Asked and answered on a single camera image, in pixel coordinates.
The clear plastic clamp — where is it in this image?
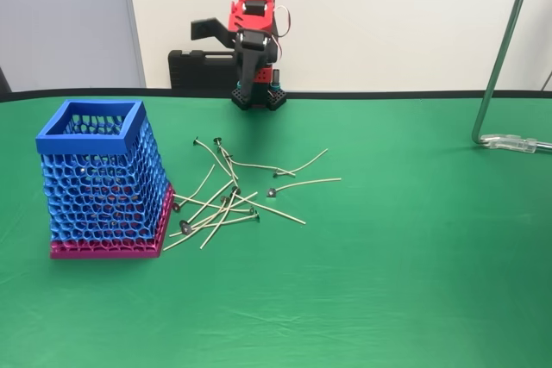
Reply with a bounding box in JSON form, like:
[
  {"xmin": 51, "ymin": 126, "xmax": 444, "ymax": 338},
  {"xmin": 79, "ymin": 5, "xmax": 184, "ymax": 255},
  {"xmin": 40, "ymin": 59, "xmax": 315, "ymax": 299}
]
[{"xmin": 480, "ymin": 134, "xmax": 538, "ymax": 153}]

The small gripper camera with mount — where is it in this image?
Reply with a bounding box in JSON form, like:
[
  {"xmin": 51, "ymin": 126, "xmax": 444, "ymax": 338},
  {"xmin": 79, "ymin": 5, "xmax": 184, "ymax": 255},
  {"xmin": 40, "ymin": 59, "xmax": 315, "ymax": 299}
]
[{"xmin": 191, "ymin": 17, "xmax": 237, "ymax": 48}]

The green table cloth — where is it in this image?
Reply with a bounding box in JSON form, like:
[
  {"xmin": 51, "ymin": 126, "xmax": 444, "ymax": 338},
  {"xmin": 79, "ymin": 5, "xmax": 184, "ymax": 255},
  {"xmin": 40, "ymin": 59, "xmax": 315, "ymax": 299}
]
[{"xmin": 0, "ymin": 90, "xmax": 552, "ymax": 368}]

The black plastic tool case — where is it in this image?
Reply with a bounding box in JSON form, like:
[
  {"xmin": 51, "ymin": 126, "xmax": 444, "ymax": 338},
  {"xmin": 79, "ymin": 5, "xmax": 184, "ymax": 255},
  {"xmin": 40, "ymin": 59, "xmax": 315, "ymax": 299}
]
[{"xmin": 167, "ymin": 49, "xmax": 242, "ymax": 94}]

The blue and magenta mesh basket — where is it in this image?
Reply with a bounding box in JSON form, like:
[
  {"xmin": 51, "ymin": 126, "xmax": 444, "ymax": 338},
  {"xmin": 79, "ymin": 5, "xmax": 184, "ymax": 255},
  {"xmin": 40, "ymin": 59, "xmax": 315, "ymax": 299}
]
[{"xmin": 35, "ymin": 99, "xmax": 176, "ymax": 260}]

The red and white servo cable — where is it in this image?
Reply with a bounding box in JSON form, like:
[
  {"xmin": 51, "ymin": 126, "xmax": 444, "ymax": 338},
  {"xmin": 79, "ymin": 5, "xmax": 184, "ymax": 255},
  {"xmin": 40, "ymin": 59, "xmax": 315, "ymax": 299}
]
[{"xmin": 272, "ymin": 0, "xmax": 295, "ymax": 59}]

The cream candle wick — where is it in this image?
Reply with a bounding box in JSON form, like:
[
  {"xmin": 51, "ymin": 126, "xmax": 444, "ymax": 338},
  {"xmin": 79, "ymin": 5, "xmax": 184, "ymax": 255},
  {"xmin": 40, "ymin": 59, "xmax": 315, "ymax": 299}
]
[
  {"xmin": 187, "ymin": 179, "xmax": 235, "ymax": 224},
  {"xmin": 172, "ymin": 193, "xmax": 256, "ymax": 215},
  {"xmin": 191, "ymin": 135, "xmax": 232, "ymax": 178},
  {"xmin": 266, "ymin": 177, "xmax": 342, "ymax": 198},
  {"xmin": 168, "ymin": 210, "xmax": 262, "ymax": 239},
  {"xmin": 199, "ymin": 185, "xmax": 242, "ymax": 251},
  {"xmin": 179, "ymin": 190, "xmax": 260, "ymax": 235},
  {"xmin": 162, "ymin": 196, "xmax": 229, "ymax": 253},
  {"xmin": 172, "ymin": 164, "xmax": 216, "ymax": 213},
  {"xmin": 272, "ymin": 147, "xmax": 329, "ymax": 178},
  {"xmin": 235, "ymin": 194, "xmax": 307, "ymax": 226},
  {"xmin": 222, "ymin": 153, "xmax": 298, "ymax": 178},
  {"xmin": 212, "ymin": 136, "xmax": 241, "ymax": 183}
]

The chrome stand pole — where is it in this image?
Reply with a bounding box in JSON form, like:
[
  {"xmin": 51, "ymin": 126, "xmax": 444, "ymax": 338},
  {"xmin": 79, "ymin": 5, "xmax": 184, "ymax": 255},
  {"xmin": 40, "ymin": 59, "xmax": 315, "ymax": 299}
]
[{"xmin": 472, "ymin": 0, "xmax": 552, "ymax": 152}]

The black perforated arm base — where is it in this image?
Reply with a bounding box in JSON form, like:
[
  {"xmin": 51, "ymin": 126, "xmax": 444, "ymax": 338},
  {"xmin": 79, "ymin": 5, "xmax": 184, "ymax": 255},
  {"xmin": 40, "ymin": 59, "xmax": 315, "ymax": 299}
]
[{"xmin": 231, "ymin": 68, "xmax": 288, "ymax": 111}]

